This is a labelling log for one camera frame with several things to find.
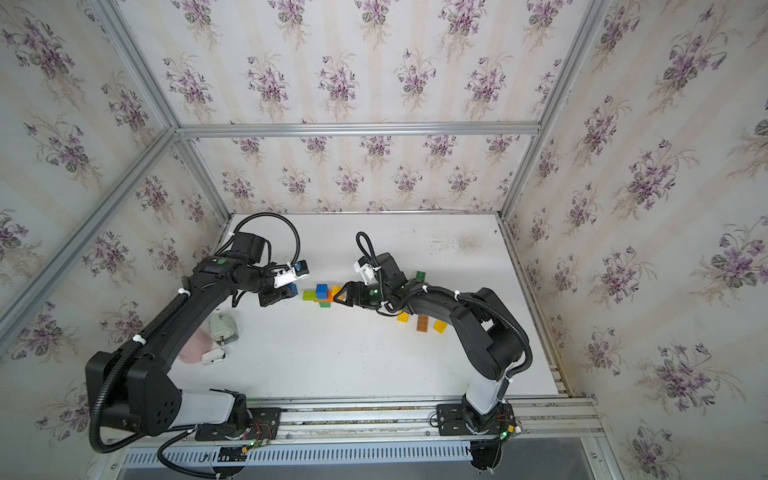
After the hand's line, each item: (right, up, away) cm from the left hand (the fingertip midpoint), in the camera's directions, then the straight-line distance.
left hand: (289, 286), depth 83 cm
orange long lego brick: (+11, -4, +6) cm, 13 cm away
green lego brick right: (+39, +1, +16) cm, 42 cm away
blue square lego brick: (+8, -3, +6) cm, 10 cm away
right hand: (+16, -5, +2) cm, 17 cm away
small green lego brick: (+8, -7, +11) cm, 15 cm away
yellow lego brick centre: (+33, -11, +8) cm, 35 cm away
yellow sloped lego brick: (+12, -2, +8) cm, 14 cm away
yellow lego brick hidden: (+44, -13, +6) cm, 46 cm away
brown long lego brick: (+39, -13, +8) cm, 41 cm away
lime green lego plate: (+4, -4, +8) cm, 10 cm away
